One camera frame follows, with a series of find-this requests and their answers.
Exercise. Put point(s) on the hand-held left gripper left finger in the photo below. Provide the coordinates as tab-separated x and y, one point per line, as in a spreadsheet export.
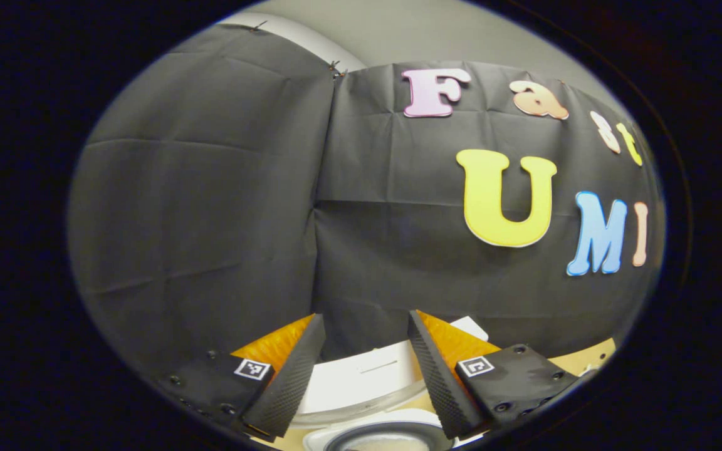
292	376

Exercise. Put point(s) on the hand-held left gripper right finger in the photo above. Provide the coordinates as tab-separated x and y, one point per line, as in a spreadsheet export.
436	376

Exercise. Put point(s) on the white rice cooker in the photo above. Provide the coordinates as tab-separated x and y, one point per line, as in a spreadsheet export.
367	382

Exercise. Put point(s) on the black backdrop cloth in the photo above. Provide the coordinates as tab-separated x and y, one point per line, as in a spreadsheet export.
210	219

